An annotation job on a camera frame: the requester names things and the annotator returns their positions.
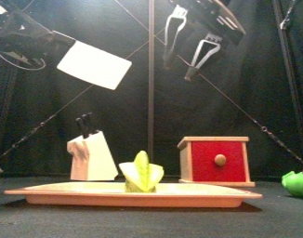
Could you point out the red wooden drawer box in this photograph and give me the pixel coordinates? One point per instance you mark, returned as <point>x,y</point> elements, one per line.
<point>217,162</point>

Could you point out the yellow-green toy lettuce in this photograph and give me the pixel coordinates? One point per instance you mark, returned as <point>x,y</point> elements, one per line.
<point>141,173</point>

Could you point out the white toy knife block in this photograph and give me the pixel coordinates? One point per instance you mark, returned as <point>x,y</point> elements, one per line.
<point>92,159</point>

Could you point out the pink plastic tray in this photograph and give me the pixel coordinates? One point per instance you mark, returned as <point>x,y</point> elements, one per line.
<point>128,195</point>

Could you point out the bright green toy vegetable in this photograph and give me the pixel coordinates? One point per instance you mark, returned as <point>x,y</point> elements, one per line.
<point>298,185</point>

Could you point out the vertical metal frame pole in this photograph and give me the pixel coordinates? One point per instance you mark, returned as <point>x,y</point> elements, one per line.
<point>151,102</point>

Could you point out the dark slanted frame leg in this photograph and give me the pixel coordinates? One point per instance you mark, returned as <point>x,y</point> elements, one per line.
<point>292,86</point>

